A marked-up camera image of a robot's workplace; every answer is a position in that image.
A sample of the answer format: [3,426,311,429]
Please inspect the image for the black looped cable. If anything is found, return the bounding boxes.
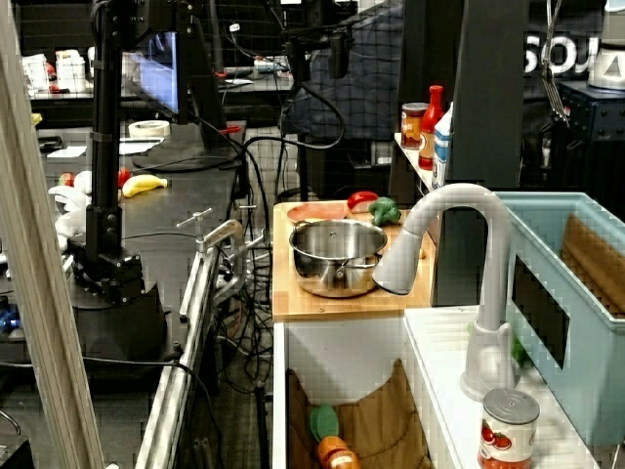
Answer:
[285,80,346,150]

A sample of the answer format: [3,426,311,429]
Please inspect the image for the orange label food can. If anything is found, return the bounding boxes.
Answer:
[400,102,430,150]

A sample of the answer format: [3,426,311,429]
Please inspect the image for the yellow toy banana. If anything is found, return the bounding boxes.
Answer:
[121,174,169,199]

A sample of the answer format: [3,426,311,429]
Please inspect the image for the red and white toy slice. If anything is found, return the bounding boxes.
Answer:
[347,191,380,215]

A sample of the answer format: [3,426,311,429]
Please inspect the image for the computer monitor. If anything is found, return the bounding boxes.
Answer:
[121,31,189,126]

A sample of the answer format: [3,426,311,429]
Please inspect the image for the pink toy plate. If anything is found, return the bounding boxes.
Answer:
[286,202,352,225]

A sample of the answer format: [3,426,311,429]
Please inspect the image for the grey toy faucet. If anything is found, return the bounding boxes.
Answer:
[371,183,519,403]

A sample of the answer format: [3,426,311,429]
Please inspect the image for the aluminium table edge rail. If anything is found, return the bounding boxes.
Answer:
[135,243,221,469]

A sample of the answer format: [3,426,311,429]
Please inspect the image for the black column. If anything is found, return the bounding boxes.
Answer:
[444,0,531,190]

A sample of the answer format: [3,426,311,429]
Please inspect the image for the red ketchup bottle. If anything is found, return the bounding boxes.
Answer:
[418,85,446,171]

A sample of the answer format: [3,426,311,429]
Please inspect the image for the orange toy carrot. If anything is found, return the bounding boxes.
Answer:
[309,404,363,469]

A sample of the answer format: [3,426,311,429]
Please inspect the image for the wooden cutting board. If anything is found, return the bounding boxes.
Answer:
[271,199,438,322]

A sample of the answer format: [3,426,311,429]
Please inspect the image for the green toy broccoli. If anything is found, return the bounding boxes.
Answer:
[367,196,402,227]

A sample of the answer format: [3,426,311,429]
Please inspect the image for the blue white milk carton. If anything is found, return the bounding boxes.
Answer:
[432,102,454,191]

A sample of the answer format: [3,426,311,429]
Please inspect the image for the white kitchen appliance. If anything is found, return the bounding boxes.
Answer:
[587,0,625,92]

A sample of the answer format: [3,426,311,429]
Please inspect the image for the blue lit device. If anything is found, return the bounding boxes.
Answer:
[0,295,23,343]

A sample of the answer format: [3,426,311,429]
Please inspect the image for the green toy behind faucet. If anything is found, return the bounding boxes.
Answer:
[510,334,531,367]

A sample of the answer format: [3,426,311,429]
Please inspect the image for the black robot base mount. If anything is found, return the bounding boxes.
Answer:
[71,280,168,362]

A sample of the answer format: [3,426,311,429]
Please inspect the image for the black floor cable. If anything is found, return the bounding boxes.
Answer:
[82,356,227,469]

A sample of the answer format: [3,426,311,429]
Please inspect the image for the white shelf board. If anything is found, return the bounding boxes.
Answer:
[394,132,436,192]

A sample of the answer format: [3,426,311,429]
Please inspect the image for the light wooden post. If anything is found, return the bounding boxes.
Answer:
[0,0,106,469]

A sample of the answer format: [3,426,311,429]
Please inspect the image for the metal C-clamp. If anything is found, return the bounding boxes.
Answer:
[176,207,272,307]

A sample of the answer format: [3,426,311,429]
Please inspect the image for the white letter sign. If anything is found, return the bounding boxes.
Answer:
[523,37,601,75]

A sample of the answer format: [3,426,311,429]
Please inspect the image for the tomato soup can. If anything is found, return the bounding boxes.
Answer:
[477,388,541,469]

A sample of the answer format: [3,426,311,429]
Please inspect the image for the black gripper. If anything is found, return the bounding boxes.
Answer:
[284,0,361,83]

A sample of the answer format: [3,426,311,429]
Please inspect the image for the person in plaid shirt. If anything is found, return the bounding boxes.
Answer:
[281,4,406,143]

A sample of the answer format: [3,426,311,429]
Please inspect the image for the white tape roll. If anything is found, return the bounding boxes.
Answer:
[128,119,172,140]

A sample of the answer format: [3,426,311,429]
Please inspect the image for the white plastic toy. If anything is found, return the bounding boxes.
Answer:
[47,185,97,253]

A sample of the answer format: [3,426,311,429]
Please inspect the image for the stainless steel pot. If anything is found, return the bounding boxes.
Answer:
[288,218,390,300]

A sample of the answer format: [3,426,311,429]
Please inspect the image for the light blue plastic bin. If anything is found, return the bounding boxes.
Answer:
[492,192,625,448]

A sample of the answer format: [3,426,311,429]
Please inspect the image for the dark blue cabinet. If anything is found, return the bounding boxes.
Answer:
[556,80,625,144]

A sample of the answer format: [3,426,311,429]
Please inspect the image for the black monitor stand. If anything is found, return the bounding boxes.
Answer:
[131,19,243,173]

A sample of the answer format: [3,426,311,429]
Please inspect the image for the white carton box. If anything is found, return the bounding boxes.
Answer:
[21,53,50,94]
[54,48,88,94]

